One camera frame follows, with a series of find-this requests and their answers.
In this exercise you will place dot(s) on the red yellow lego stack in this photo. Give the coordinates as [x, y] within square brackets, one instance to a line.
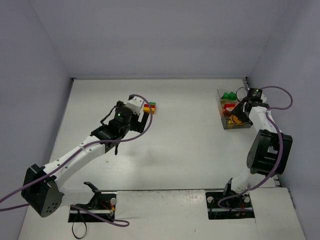
[147, 109]

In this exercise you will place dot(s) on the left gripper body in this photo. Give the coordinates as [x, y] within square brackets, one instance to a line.
[137, 124]

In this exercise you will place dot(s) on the green square lego brick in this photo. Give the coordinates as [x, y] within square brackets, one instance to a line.
[232, 96]

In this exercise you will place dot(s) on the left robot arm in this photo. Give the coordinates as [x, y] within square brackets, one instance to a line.
[43, 185]

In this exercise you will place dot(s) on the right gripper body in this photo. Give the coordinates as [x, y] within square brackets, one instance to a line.
[240, 113]

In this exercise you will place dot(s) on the green sloped lego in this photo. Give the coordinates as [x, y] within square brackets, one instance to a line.
[225, 95]

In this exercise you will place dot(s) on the red round flower lego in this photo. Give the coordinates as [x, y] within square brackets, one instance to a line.
[228, 107]

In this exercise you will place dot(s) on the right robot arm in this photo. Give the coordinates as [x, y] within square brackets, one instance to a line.
[268, 154]

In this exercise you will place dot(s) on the yellow round printed lego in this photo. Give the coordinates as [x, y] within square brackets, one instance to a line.
[233, 120]

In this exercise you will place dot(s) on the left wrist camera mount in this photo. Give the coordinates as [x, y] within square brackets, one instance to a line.
[136, 104]

